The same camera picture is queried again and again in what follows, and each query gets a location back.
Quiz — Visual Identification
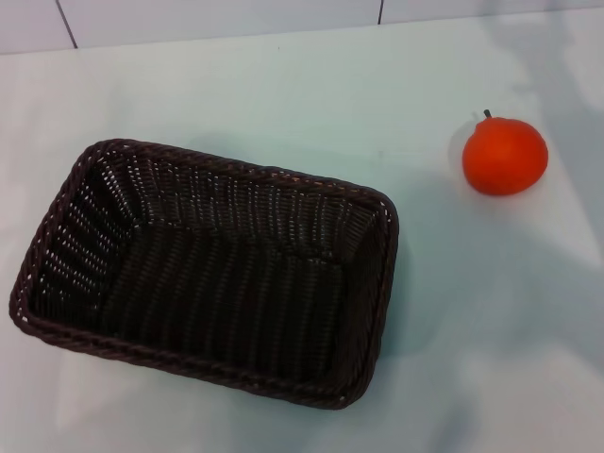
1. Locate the dark brown woven basket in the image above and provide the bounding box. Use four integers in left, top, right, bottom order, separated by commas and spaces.
8, 138, 400, 411

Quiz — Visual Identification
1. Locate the orange fruit with stem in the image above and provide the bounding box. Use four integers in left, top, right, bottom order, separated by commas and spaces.
461, 109, 549, 195

